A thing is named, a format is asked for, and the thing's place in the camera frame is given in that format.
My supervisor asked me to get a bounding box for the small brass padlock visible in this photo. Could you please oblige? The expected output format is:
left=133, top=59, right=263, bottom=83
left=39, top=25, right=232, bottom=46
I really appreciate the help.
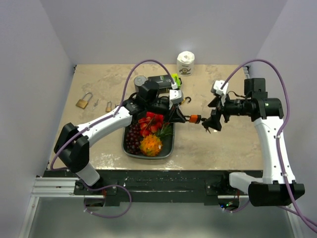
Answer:
left=105, top=101, right=112, bottom=113

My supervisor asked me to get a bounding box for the dark grey fruit tray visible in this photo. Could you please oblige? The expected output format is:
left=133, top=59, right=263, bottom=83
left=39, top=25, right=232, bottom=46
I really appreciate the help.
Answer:
left=122, top=121, right=175, bottom=159

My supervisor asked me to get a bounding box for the large brass padlock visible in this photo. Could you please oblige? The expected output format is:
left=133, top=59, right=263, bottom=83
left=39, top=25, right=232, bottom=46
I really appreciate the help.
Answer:
left=75, top=92, right=93, bottom=109

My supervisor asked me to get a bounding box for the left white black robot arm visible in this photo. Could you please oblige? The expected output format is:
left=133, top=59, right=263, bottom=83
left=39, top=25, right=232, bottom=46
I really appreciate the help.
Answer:
left=53, top=81, right=186, bottom=194

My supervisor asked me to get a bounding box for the toilet paper roll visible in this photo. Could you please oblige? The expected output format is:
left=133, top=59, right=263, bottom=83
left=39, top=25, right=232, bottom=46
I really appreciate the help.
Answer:
left=176, top=51, right=195, bottom=76

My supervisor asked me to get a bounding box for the red pomegranate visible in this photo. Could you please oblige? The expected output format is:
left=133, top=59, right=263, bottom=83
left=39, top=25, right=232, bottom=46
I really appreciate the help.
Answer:
left=146, top=112, right=163, bottom=122

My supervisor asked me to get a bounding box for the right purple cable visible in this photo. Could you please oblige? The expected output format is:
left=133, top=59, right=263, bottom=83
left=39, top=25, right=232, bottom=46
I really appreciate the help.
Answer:
left=220, top=59, right=317, bottom=230

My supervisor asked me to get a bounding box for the yellow black padlock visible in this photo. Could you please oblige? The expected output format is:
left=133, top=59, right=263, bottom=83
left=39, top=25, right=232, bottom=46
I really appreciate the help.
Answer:
left=181, top=96, right=192, bottom=104

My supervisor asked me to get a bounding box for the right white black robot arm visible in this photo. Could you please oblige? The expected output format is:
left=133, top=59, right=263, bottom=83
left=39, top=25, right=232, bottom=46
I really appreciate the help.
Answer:
left=202, top=78, right=305, bottom=207

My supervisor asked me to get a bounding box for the dark red grape bunch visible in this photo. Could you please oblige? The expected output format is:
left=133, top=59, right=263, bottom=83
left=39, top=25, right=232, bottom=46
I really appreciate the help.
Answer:
left=124, top=124, right=142, bottom=155

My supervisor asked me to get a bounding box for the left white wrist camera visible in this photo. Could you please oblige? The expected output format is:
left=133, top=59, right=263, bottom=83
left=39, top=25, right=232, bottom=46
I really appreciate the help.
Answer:
left=169, top=89, right=184, bottom=109

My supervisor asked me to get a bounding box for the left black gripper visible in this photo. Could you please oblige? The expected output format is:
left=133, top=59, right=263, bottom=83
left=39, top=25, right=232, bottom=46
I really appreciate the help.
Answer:
left=146, top=99, right=185, bottom=124

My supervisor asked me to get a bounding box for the red cherries bunch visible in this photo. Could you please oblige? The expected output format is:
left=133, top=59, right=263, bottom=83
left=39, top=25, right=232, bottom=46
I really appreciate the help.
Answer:
left=138, top=117, right=163, bottom=137

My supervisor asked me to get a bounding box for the black green box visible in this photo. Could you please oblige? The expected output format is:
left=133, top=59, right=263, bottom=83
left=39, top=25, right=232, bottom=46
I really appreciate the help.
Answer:
left=147, top=73, right=182, bottom=93

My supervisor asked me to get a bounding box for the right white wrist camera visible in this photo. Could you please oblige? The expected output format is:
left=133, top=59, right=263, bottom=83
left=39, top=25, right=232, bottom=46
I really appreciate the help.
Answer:
left=211, top=80, right=228, bottom=106

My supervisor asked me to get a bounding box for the tin can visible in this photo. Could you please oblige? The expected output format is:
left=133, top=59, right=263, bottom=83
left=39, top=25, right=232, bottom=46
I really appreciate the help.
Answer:
left=134, top=75, right=148, bottom=92

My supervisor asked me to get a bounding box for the orange dragon fruit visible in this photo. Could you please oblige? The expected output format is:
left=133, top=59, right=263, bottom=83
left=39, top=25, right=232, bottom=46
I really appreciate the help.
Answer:
left=139, top=134, right=163, bottom=157

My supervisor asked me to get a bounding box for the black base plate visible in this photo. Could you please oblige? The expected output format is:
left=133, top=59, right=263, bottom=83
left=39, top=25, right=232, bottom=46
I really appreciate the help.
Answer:
left=42, top=170, right=264, bottom=207

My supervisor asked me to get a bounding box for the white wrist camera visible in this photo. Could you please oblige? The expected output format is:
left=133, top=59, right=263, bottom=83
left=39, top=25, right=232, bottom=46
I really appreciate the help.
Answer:
left=169, top=89, right=184, bottom=109
left=211, top=80, right=228, bottom=106

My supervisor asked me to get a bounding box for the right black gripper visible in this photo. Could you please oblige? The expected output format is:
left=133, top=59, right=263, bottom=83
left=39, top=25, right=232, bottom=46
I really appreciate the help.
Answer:
left=202, top=92, right=251, bottom=131

